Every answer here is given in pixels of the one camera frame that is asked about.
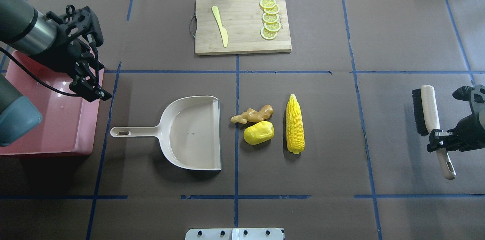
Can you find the beige plastic dustpan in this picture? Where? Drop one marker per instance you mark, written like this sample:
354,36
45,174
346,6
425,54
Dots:
188,133

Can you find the metal mounting plate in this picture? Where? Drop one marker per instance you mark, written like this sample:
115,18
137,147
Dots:
235,234

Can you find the tan ginger root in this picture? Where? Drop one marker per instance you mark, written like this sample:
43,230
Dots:
253,116

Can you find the yellow corn cob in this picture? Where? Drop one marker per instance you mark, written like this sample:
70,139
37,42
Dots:
295,138

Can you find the yellow plastic knife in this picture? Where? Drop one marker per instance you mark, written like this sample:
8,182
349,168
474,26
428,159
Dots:
222,29

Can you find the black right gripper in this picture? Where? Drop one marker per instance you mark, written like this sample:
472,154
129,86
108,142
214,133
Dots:
471,128

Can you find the wooden cutting board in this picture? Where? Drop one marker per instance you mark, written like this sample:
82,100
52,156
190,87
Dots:
242,19

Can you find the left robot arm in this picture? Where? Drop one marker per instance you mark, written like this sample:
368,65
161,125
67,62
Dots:
28,31

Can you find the beige hand brush black bristles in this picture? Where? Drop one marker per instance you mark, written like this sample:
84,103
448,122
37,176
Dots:
426,117

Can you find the yellow potato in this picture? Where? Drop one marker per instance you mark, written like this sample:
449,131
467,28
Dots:
259,132

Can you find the pink plastic bin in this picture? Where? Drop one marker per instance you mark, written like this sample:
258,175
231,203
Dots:
68,124

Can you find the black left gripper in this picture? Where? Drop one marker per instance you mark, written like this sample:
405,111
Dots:
63,51

